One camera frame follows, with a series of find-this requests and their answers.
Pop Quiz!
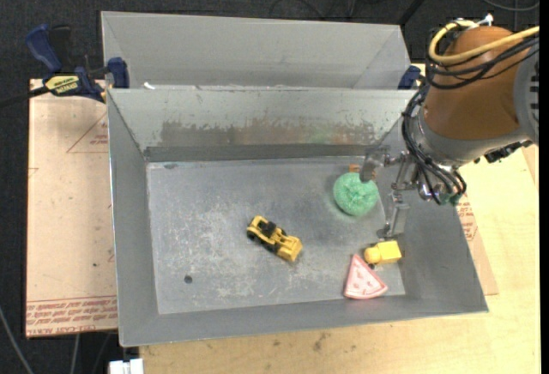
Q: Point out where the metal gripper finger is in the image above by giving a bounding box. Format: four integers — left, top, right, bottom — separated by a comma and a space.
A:
359, 146, 389, 184
376, 190, 409, 238

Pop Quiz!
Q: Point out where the green round scrub sponge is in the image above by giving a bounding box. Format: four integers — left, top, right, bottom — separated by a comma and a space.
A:
333, 172, 380, 217

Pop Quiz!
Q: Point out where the yellow toy block figure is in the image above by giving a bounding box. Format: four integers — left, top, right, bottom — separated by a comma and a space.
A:
363, 239, 403, 267

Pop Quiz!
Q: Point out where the pink toy pizza slice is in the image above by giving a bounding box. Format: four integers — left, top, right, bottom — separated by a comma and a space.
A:
342, 253, 389, 301

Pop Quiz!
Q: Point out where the yellow toy loader truck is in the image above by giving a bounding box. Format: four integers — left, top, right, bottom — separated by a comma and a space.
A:
245, 214, 304, 263

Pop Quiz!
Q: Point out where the grey metal bin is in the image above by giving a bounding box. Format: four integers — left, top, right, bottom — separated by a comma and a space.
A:
100, 10, 490, 348

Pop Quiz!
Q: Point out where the brown cardboard board, red print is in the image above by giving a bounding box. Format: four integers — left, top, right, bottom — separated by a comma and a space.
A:
25, 78, 501, 339

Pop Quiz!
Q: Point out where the black cylinder on white bracket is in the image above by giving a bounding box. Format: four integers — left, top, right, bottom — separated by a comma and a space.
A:
484, 140, 535, 164

